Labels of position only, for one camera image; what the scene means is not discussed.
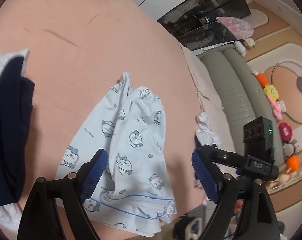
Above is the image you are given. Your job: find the round orange plush toy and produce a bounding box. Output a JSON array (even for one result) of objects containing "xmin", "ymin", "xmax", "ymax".
[{"xmin": 286, "ymin": 155, "xmax": 299, "ymax": 172}]

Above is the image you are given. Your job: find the light blue printed pajama top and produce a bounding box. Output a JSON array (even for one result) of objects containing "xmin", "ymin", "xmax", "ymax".
[{"xmin": 54, "ymin": 72, "xmax": 178, "ymax": 235}]

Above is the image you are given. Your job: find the glass door wardrobe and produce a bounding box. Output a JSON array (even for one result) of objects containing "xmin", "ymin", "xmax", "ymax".
[{"xmin": 157, "ymin": 0, "xmax": 251, "ymax": 50}]

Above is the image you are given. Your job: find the grey and white plush toy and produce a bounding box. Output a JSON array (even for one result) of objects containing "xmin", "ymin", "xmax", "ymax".
[{"xmin": 282, "ymin": 140, "xmax": 299, "ymax": 157}]

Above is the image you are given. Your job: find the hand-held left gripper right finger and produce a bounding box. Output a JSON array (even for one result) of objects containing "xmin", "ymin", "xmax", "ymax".
[{"xmin": 191, "ymin": 147, "xmax": 279, "ymax": 240}]

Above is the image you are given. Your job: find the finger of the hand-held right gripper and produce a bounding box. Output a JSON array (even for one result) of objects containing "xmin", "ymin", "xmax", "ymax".
[{"xmin": 201, "ymin": 144, "xmax": 249, "ymax": 168}]

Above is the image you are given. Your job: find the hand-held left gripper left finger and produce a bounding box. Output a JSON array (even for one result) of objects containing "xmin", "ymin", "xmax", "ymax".
[{"xmin": 17, "ymin": 149, "xmax": 109, "ymax": 240}]

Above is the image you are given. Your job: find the dark shoe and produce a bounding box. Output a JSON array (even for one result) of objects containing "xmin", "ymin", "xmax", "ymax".
[{"xmin": 175, "ymin": 215, "xmax": 204, "ymax": 240}]

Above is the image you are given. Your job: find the magenta plush toy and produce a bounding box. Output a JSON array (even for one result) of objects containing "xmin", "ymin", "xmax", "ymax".
[{"xmin": 278, "ymin": 122, "xmax": 294, "ymax": 142}]

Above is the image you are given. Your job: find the white lacy cloth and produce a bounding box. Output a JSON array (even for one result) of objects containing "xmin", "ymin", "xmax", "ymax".
[{"xmin": 195, "ymin": 112, "xmax": 221, "ymax": 153}]

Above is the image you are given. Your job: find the pink and white plush toy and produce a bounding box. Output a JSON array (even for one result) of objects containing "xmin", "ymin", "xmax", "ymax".
[{"xmin": 268, "ymin": 99, "xmax": 288, "ymax": 120}]

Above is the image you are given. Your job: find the grey-green padded headboard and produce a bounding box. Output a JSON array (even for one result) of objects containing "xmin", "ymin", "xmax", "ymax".
[{"xmin": 200, "ymin": 47, "xmax": 286, "ymax": 170}]

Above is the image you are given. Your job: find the beige waffle pillow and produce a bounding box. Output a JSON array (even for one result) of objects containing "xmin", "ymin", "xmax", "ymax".
[
  {"xmin": 180, "ymin": 44, "xmax": 216, "ymax": 100},
  {"xmin": 191, "ymin": 90, "xmax": 239, "ymax": 155}
]

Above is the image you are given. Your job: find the pink printed umbrella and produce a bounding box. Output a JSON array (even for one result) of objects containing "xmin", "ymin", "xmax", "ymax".
[{"xmin": 217, "ymin": 16, "xmax": 254, "ymax": 40}]

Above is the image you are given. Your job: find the orange carrot plush toy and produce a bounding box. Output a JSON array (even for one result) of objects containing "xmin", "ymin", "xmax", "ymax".
[{"xmin": 252, "ymin": 71, "xmax": 267, "ymax": 86}]

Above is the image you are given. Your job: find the yellow plush toy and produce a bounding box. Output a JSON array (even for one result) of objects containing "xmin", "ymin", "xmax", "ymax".
[{"xmin": 263, "ymin": 85, "xmax": 279, "ymax": 100}]

